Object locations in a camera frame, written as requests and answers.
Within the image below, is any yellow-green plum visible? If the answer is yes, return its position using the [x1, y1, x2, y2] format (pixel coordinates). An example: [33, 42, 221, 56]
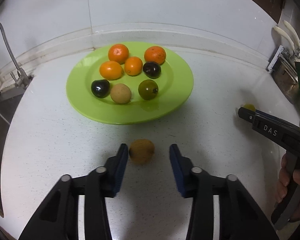
[243, 103, 256, 112]

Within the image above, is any green plum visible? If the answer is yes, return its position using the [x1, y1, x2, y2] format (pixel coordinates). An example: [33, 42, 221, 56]
[138, 80, 159, 100]

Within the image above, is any dark plum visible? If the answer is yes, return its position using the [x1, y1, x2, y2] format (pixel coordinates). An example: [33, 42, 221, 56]
[142, 62, 161, 79]
[91, 79, 110, 98]

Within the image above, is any large orange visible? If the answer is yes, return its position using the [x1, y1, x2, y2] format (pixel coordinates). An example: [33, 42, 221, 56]
[144, 46, 166, 65]

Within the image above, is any tan longan fruit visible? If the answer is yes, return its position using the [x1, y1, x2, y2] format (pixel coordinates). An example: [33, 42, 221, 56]
[129, 139, 155, 165]

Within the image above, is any small front orange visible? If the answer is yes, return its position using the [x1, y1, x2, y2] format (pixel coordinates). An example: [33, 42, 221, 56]
[125, 56, 143, 76]

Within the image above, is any small orange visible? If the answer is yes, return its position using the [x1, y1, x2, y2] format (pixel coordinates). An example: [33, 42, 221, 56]
[99, 61, 123, 80]
[125, 56, 143, 76]

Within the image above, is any yellowish longan fruit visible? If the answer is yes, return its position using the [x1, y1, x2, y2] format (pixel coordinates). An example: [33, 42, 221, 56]
[110, 83, 132, 104]

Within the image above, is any person right hand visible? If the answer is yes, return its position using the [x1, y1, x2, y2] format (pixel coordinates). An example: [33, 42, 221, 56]
[275, 154, 300, 222]

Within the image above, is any steel pot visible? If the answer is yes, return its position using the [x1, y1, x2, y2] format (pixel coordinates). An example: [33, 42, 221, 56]
[271, 58, 300, 105]

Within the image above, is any metal dish rack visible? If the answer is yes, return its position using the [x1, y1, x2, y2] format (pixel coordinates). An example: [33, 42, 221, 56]
[267, 44, 300, 106]

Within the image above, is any green plastic plate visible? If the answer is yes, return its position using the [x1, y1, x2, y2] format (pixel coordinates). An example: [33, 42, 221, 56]
[66, 46, 194, 125]

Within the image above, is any small chrome faucet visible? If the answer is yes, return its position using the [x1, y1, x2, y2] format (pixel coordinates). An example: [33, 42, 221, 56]
[0, 23, 33, 89]

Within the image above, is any cream handled utensil lower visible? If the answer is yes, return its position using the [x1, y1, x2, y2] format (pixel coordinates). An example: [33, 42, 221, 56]
[273, 26, 294, 55]

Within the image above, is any cream handled utensil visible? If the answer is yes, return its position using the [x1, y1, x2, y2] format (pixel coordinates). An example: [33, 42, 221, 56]
[283, 20, 300, 50]
[273, 26, 294, 55]

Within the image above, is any cream handled utensil upper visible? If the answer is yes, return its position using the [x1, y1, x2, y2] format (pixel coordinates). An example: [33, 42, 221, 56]
[283, 20, 300, 50]

